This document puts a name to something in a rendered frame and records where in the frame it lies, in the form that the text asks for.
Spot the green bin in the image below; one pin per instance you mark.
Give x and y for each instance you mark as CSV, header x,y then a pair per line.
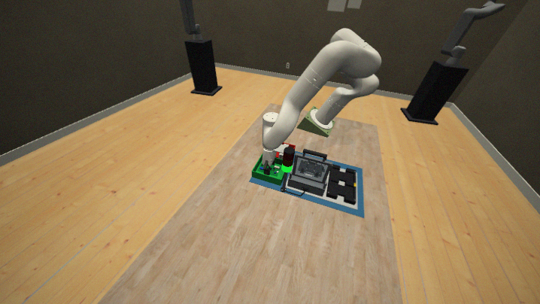
x,y
269,178

